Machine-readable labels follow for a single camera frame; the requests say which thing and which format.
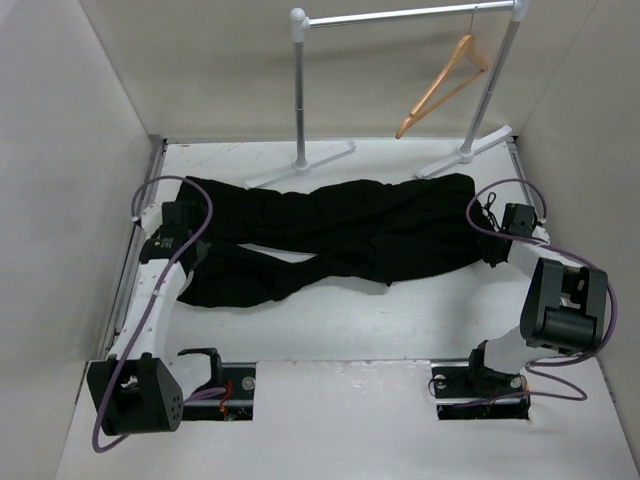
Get left metal table rail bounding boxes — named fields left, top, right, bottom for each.
left=97, top=134, right=167, bottom=359

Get wooden clothes hanger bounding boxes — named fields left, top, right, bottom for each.
left=394, top=1, right=489, bottom=140

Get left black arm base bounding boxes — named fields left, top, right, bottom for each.
left=182, top=363, right=257, bottom=422

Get white clothes rack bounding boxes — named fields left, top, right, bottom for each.
left=244, top=0, right=532, bottom=190

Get metal table rail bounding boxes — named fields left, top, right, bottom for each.
left=97, top=134, right=167, bottom=359
left=505, top=137, right=551, bottom=241

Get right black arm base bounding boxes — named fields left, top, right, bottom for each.
left=428, top=363, right=531, bottom=421

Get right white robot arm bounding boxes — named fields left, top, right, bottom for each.
left=463, top=203, right=608, bottom=396

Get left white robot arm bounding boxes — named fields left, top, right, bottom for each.
left=87, top=201, right=225, bottom=439

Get black trousers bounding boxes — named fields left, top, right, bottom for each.
left=177, top=174, right=492, bottom=308

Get right metal table rail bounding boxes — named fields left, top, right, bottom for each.
left=505, top=137, right=551, bottom=241

